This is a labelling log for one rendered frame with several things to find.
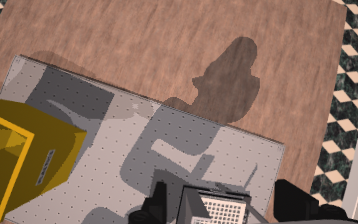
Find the white well plate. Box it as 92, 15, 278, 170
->
194, 194, 246, 224

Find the yellow open-top bin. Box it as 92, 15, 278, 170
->
0, 99, 87, 223

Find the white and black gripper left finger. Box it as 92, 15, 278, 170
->
128, 181, 167, 224

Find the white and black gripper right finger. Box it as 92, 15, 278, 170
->
273, 179, 358, 223

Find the grey flat base plate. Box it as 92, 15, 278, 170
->
0, 55, 286, 224

